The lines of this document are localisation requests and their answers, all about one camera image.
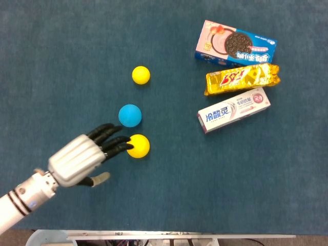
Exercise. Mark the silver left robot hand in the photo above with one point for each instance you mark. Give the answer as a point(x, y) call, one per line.
point(74, 161)

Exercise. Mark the large yellow foam ball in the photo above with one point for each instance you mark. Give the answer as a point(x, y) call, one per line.
point(141, 146)

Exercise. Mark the blue foam ball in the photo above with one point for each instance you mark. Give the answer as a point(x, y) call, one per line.
point(130, 115)

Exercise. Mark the white pink toothpaste box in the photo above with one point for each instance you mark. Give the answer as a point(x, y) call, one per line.
point(233, 111)

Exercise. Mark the gold foil biscuit packet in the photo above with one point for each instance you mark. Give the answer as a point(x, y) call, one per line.
point(241, 79)

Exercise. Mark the blue Oreo cookie box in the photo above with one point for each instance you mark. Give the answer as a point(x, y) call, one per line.
point(235, 46)

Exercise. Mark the white round bucket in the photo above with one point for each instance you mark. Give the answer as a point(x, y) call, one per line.
point(46, 237)

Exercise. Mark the small yellow foam ball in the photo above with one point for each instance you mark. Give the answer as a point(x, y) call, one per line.
point(141, 74)

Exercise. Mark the teal carpet table cover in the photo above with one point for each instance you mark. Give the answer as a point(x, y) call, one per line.
point(205, 179)

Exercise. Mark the silver metal rail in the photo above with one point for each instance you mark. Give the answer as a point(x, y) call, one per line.
point(179, 235)

